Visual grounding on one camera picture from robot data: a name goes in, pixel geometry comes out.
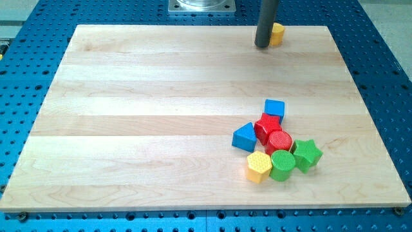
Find silver robot mounting plate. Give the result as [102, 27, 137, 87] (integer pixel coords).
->
[168, 0, 236, 13]

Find board clamp screw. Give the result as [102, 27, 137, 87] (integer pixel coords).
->
[16, 212, 28, 223]
[393, 207, 404, 217]

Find green cylinder block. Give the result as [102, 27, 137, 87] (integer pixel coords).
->
[270, 150, 296, 182]

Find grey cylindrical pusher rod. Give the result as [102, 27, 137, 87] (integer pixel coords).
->
[254, 0, 279, 48]

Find red star block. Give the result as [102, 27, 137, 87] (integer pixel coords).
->
[254, 113, 282, 145]

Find green star block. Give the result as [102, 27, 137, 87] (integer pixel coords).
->
[290, 139, 323, 173]

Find blue triangle block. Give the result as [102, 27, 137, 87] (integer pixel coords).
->
[232, 122, 257, 153]

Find light wooden board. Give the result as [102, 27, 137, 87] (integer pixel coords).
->
[1, 25, 411, 212]

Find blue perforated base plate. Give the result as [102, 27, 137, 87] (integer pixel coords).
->
[1, 0, 411, 232]

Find yellow hexagon block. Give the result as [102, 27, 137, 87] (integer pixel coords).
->
[246, 151, 272, 184]

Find left board clamp screw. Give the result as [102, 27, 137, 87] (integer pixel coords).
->
[16, 212, 28, 223]

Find yellow block behind rod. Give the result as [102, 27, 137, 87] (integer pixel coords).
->
[269, 23, 285, 46]

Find red cylinder block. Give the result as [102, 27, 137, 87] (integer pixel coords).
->
[265, 131, 292, 155]

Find right board clamp screw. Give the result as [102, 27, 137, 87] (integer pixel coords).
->
[393, 207, 404, 217]

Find blue cube block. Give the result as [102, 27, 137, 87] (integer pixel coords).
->
[264, 99, 285, 124]

